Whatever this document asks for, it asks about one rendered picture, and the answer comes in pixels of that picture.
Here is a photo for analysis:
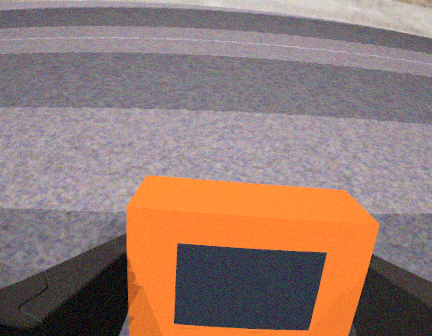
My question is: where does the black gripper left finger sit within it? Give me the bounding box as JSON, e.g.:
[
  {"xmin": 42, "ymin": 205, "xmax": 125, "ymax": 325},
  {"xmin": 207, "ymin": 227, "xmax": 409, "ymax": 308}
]
[{"xmin": 0, "ymin": 233, "xmax": 129, "ymax": 336}]

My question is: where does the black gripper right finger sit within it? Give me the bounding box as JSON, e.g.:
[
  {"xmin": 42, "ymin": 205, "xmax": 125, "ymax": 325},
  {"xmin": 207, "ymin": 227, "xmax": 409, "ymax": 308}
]
[{"xmin": 353, "ymin": 253, "xmax": 432, "ymax": 336}]

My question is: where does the orange block with dark blue square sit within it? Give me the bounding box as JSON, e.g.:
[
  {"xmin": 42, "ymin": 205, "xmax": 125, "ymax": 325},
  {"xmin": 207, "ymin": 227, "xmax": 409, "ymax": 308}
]
[{"xmin": 127, "ymin": 176, "xmax": 379, "ymax": 336}]

